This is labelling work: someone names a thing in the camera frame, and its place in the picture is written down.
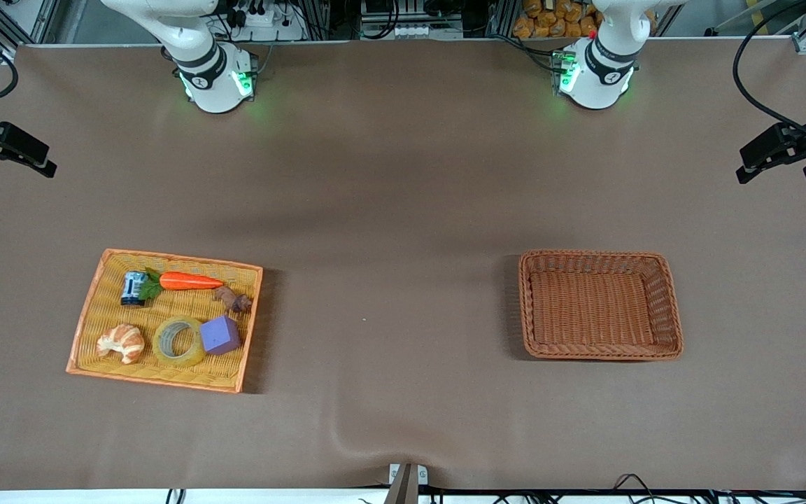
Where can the brown table cover cloth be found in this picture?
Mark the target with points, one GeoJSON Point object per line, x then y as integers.
{"type": "Point", "coordinates": [403, 210]}

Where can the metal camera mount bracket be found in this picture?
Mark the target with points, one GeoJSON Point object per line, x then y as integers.
{"type": "Point", "coordinates": [408, 483]}

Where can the purple foam cube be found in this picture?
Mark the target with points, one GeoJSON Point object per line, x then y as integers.
{"type": "Point", "coordinates": [220, 334]}

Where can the white power strip with plugs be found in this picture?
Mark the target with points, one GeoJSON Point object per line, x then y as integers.
{"type": "Point", "coordinates": [273, 31]}

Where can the orange bread roll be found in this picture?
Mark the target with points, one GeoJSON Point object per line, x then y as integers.
{"type": "Point", "coordinates": [523, 28]}
{"type": "Point", "coordinates": [546, 17]}
{"type": "Point", "coordinates": [532, 5]}
{"type": "Point", "coordinates": [572, 28]}

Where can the yellowish clear packing tape roll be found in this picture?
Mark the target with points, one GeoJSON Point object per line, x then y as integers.
{"type": "Point", "coordinates": [193, 355]}

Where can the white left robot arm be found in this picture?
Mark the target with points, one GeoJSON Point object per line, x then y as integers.
{"type": "Point", "coordinates": [595, 77]}

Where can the blue and white battery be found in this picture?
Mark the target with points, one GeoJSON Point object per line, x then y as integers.
{"type": "Point", "coordinates": [133, 288]}

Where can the brown toy root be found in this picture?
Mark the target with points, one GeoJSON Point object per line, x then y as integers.
{"type": "Point", "coordinates": [235, 301]}

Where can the small white power strip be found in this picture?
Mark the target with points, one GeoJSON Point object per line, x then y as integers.
{"type": "Point", "coordinates": [413, 31]}

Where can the toy croissant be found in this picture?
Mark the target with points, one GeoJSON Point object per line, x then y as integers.
{"type": "Point", "coordinates": [123, 341]}

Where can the black electronics box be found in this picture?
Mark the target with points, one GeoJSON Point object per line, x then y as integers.
{"type": "Point", "coordinates": [396, 8]}

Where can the orange-rimmed yellow wicker tray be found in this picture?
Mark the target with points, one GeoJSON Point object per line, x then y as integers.
{"type": "Point", "coordinates": [186, 304]}

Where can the brown wicker basket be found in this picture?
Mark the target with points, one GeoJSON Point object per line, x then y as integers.
{"type": "Point", "coordinates": [599, 308]}

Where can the orange toy carrot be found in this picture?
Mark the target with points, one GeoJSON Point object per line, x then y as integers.
{"type": "Point", "coordinates": [189, 281]}

